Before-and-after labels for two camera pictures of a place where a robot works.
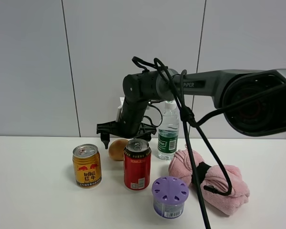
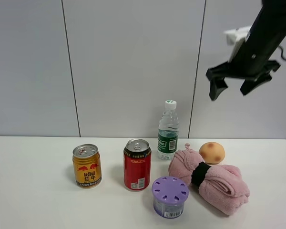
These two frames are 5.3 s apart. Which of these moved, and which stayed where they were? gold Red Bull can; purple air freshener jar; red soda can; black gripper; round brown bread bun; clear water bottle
Moved: black gripper; round brown bread bun
Stayed: purple air freshener jar; clear water bottle; red soda can; gold Red Bull can
